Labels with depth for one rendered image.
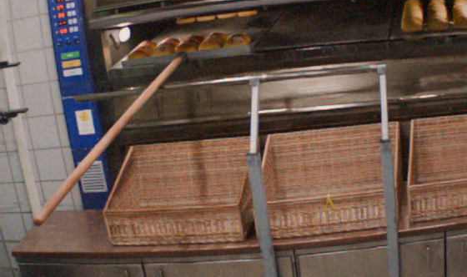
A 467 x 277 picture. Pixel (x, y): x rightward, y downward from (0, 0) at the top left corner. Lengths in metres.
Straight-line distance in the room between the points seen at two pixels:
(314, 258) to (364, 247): 0.20
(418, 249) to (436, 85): 0.74
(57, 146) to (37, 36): 0.51
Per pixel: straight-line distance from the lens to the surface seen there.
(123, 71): 4.40
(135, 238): 4.08
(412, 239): 3.84
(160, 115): 4.39
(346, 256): 3.88
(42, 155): 4.65
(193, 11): 4.11
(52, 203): 2.83
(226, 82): 3.91
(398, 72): 4.21
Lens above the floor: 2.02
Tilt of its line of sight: 15 degrees down
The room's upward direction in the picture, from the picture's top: 9 degrees counter-clockwise
